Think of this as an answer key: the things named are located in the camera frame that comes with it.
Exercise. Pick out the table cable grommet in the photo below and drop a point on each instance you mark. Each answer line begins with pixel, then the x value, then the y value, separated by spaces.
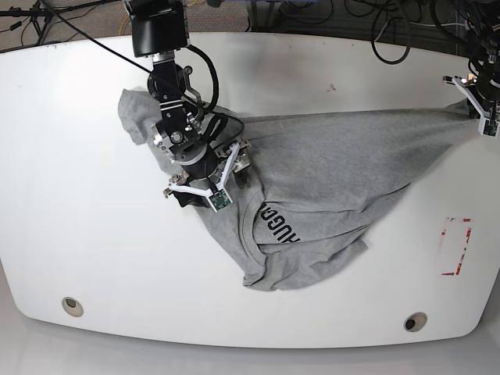
pixel 415 322
pixel 72 307

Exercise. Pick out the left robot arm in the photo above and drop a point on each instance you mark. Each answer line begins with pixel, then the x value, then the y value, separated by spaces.
pixel 481 44

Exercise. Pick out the grey T-shirt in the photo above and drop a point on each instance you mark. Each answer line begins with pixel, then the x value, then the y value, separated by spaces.
pixel 317 183

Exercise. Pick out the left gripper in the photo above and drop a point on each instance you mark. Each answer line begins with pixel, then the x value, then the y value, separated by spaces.
pixel 481 92

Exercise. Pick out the black tripod stand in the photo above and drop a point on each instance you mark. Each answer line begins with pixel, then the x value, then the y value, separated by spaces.
pixel 40 18

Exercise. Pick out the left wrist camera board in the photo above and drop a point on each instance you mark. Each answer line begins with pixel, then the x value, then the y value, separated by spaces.
pixel 488 127

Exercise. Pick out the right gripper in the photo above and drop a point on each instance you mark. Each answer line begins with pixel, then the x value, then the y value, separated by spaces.
pixel 208 171

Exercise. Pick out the right table cable grommet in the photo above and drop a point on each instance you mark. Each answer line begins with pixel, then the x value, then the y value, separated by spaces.
pixel 415 322

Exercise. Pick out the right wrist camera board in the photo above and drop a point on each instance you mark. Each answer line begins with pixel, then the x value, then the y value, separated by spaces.
pixel 219 200

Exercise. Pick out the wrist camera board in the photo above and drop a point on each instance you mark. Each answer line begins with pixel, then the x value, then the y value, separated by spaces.
pixel 219 200
pixel 488 127

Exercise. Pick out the left table cable grommet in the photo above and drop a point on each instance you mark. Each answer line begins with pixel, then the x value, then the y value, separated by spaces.
pixel 72 307

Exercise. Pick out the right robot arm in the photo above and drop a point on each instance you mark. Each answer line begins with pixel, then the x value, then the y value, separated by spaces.
pixel 188 132

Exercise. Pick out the red tape rectangle marking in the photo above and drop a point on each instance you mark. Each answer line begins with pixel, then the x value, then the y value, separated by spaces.
pixel 452 246

